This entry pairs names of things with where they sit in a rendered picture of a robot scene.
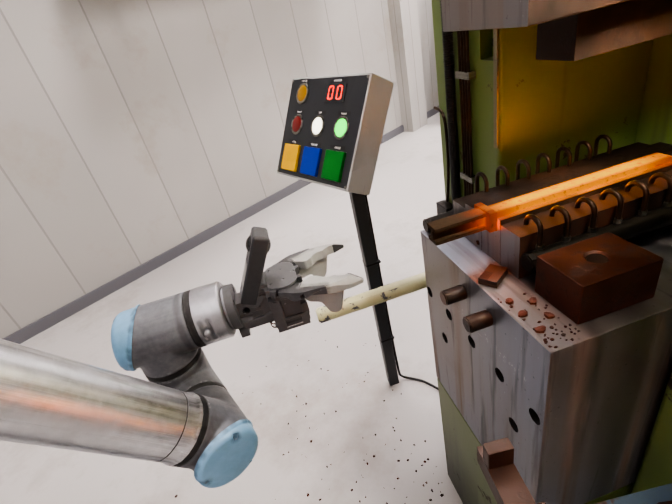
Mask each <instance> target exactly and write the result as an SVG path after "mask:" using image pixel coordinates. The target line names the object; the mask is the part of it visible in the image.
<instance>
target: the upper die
mask: <svg viewBox="0 0 672 504"><path fill-rule="evenodd" d="M625 1H628V0H441V6H442V22H443V32H453V31H470V30H486V29H502V28H518V27H530V26H533V25H537V24H541V23H545V22H549V21H552V20H556V19H560V18H564V17H568V16H571V15H575V14H579V13H583V12H587V11H590V10H594V9H598V8H602V7H606V6H609V5H613V4H617V3H621V2H625Z"/></svg>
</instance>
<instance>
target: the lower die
mask: <svg viewBox="0 0 672 504"><path fill-rule="evenodd" d="M669 151H672V144H667V143H663V142H658V143H655V144H652V145H649V144H644V143H640V142H637V143H633V144H630V145H627V146H624V147H621V148H617V149H614V150H612V152H611V154H607V152H605V153H601V154H598V155H595V156H592V159H591V160H587V158H585V159H582V160H579V161H576V162H573V163H572V166H567V164H566V165H563V166H560V167H557V168H553V169H552V170H551V172H550V173H547V171H544V172H541V173H537V174H534V175H531V179H526V177H525V178H521V179H518V180H515V181H512V182H510V185H509V186H506V185H505V184H502V185H499V186H496V187H492V188H489V192H484V190H483V191H480V192H476V193H473V194H470V195H467V196H464V197H460V198H457V199H454V200H453V209H454V214H458V213H461V212H464V211H467V210H470V209H473V208H474V204H477V203H480V202H481V203H483V204H485V205H486V206H489V205H492V204H495V203H498V202H502V201H505V200H508V199H511V198H514V197H517V196H521V195H524V194H527V193H530V192H533V191H536V190H539V189H543V188H546V187H549V186H552V185H555V184H558V183H562V182H565V181H568V180H571V179H574V178H577V177H581V176H584V175H587V174H590V173H593V172H596V171H599V170H603V169H606V168H609V167H612V166H615V165H618V164H622V163H625V162H628V161H631V160H634V159H637V158H640V157H644V156H647V155H650V154H653V153H656V152H658V153H662V154H663V153H666V152H669ZM658 172H664V173H667V174H669V175H670V176H671V177H672V162H669V163H666V164H663V165H660V166H657V167H654V168H651V169H648V170H645V171H642V172H638V173H635V174H632V175H629V176H626V177H623V178H620V179H617V180H614V181H611V182H608V183H604V184H601V185H598V186H595V187H592V188H589V189H586V190H583V191H580V192H577V193H573V194H570V195H567V196H564V197H561V198H558V199H555V200H552V201H549V202H546V203H542V204H539V205H536V206H533V207H530V208H527V209H524V210H521V211H518V212H515V213H511V214H508V215H505V216H502V217H499V218H497V231H495V232H491V233H490V232H488V231H487V230H484V231H481V232H478V233H475V234H472V235H469V236H466V238H467V239H468V240H469V241H471V242H472V243H473V244H474V245H476V246H477V247H478V248H480V249H481V250H482V251H484V252H485V253H486V254H487V255H489V256H490V257H491V258H492V259H494V260H495V261H496V262H497V263H499V264H500V265H501V266H503V267H507V268H508V271H509V272H510V273H511V274H513V275H514V276H515V277H516V278H518V279H520V278H523V277H526V276H529V275H532V274H535V273H536V271H534V272H529V271H526V270H525V269H524V267H523V266H522V264H521V257H522V255H523V254H524V253H527V252H530V251H533V250H535V245H536V244H537V234H538V229H537V225H536V223H535V222H534V221H533V220H531V219H530V220H529V225H524V224H523V221H524V218H525V217H526V215H529V214H533V215H536V216H537V217H538V218H539V219H540V220H541V222H542V224H543V227H544V236H543V244H544V246H547V245H550V244H553V243H556V242H559V241H561V240H562V235H563V234H564V224H565V219H564V216H563V214H562V213H561V212H560V211H556V212H555V216H554V217H550V216H549V213H550V210H551V208H552V207H554V206H556V205H559V206H562V207H564V208H565V209H566V210H567V211H568V212H569V214H570V217H571V226H570V235H571V237H574V236H577V235H580V234H583V233H586V232H587V230H588V227H589V226H590V219H591V208H590V206H589V205H588V204H587V203H585V202H582V203H581V207H580V208H575V203H576V201H577V200H578V199H579V198H581V197H588V198H590V199H591V200H593V201H594V202H595V204H596V206H597V209H598V214H597V221H596V227H597V229H598V228H601V227H604V226H607V225H610V224H613V219H614V217H615V215H616V209H617V199H616V197H615V196H614V195H612V194H607V196H606V199H605V200H600V195H601V193H602V192H603V191H604V190H606V189H610V188H611V189H615V190H617V191H618V192H619V193H620V194H621V195H622V197H623V199H624V206H623V212H622V217H621V218H623V219H622V220H625V219H627V218H630V217H633V216H636V215H638V211H639V209H640V208H641V203H642V198H643V191H642V189H641V188H640V187H638V186H632V187H631V190H630V192H625V191H624V189H625V186H626V185H627V183H629V182H631V181H633V180H638V181H641V182H643V183H644V184H646V185H647V187H648V189H649V192H650V196H649V201H648V205H647V210H648V211H651V210H654V209H657V208H660V207H662V205H663V202H664V200H665V199H666V195H667V190H668V183H667V181H666V180H665V179H664V178H661V177H659V178H657V179H656V180H655V183H654V184H649V183H648V182H649V179H650V177H651V176H652V175H653V174H655V173H658ZM671 226H672V224H670V225H667V226H664V227H661V228H659V229H656V230H653V231H650V232H647V233H644V234H641V235H638V236H635V237H632V238H630V239H627V241H630V240H633V239H636V238H639V237H642V236H645V235H648V234H650V233H653V232H656V231H659V230H662V229H665V228H668V227H671ZM477 240H478V241H479V243H480V245H477V242H476V241H477Z"/></svg>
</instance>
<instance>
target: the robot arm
mask: <svg viewBox="0 0 672 504"><path fill-rule="evenodd" d="M343 247H344V246H343V244H336V243H332V244H327V245H321V246H317V247H314V248H311V249H309V248H308V249H305V250H302V251H300V252H297V253H294V254H291V255H289V256H287V257H285V258H283V259H282V260H281V261H279V262H278V263H276V264H274V265H272V266H271V267H269V268H267V269H266V270H265V271H264V272H263V270H264V266H265V261H266V256H267V253H268V252H269V250H270V248H271V242H270V239H269V236H268V231H267V229H266V228H262V227H255V226H254V227H252V228H251V233H250V235H249V237H248V238H247V240H246V249H247V255H246V260H245V265H244V271H243V276H242V282H241V287H240V292H239V293H237V292H236V290H235V288H234V286H233V284H227V285H224V286H223V285H222V284H221V283H220V282H218V281H216V282H213V283H210V284H207V285H203V286H200V287H197V288H193V289H191V290H188V291H185V292H182V293H178V294H175V295H172V296H169V297H166V298H162V299H159V300H156V301H153V302H149V303H146V304H143V305H140V304H138V305H136V306H135V307H133V308H131V309H128V310H125V311H122V312H120V313H119V314H118V315H117V316H116V317H115V319H114V320H113V323H112V327H111V345H112V350H113V353H114V356H115V359H116V361H117V363H118V364H119V366H120V367H121V368H123V369H124V370H126V371H135V370H136V369H137V368H141V370H142V371H143V373H144V374H145V376H146V378H147V379H148V381H145V380H142V379H138V378H135V377H132V376H128V375H125V374H121V373H118V372H114V371H111V370H107V369H104V368H100V367H97V366H93V365H90V364H86V363H83V362H80V361H76V360H73V359H69V358H66V357H62V356H59V355H55V354H52V353H48V352H45V351H41V350H38V349H34V348H31V347H28V346H24V345H21V344H17V343H14V342H10V341H7V340H3V339H0V440H1V441H8V442H15V443H23V444H30V445H37V446H44V447H51V448H59V449H66V450H73V451H80V452H87V453H95V454H102V455H109V456H116V457H124V458H131V459H138V460H145V461H152V462H160V463H162V464H164V465H166V466H172V467H180V468H188V469H191V470H193V471H194V477H195V479H196V481H198V482H199V483H200V484H201V485H202V486H204V487H207V488H217V487H220V486H223V485H226V484H228V483H229V482H231V481H233V480H234V479H236V478H237V477H238V476H239V475H240V474H241V473H243V472H244V470H245V469H246V468H247V467H248V466H249V464H250V463H251V462H252V459H253V458H254V456H255V454H256V451H257V448H258V436H257V433H256V431H255V430H254V428H253V424H252V422H251V421H250V420H248V419H247V418H246V416H245V415H244V413H243V412H242V411H241V409H240V408H239V406H238V405H237V403H236V402H235V401H234V399H233V398H232V396H231V395H230V394H229V392H228V391H227V389H226V387H225V386H224V384H223V383H222V382H221V380H220V379H219V377H218V376H217V375H216V373H215V372H214V370H213V369H212V367H211V365H210V364H209V362H208V360H207V358H206V356H205V354H204V352H203V350H202V347H204V346H207V345H209V344H212V343H215V342H218V341H221V340H224V339H227V338H230V337H233V336H234V335H235V333H236V329H239V331H240V334H241V336H242V338H244V337H247V336H250V335H251V333H250V329H251V328H254V327H257V326H260V325H264V324H267V323H270V324H271V326H272V324H275V326H276V327H275V326H272V327H273V328H278V330H279V333H281V332H284V331H287V330H290V329H293V328H296V327H299V326H302V325H305V324H308V323H311V321H310V319H311V317H310V314H309V313H310V310H309V307H308V303H307V300H308V301H310V302H322V303H323V304H324V305H325V306H326V307H327V308H328V309H329V310H330V311H332V312H338V311H340V310H341V309H342V307H343V297H344V290H346V289H350V288H352V287H355V286H357V285H359V284H361V283H363V282H364V280H363V278H362V277H359V276H356V275H354V274H351V273H348V274H345V275H332V276H328V277H325V275H326V273H327V256H328V255H329V254H332V253H335V252H337V251H339V250H340V249H342V248H343ZM308 275H313V276H310V277H308V278H307V279H305V280H304V281H303V279H302V278H304V277H306V276H308ZM273 321H275V323H272V322H273ZM301 322H302V323H301ZM298 323H299V324H298ZM295 324H296V325H295ZM292 325H293V326H292ZM289 326H290V327H289Z"/></svg>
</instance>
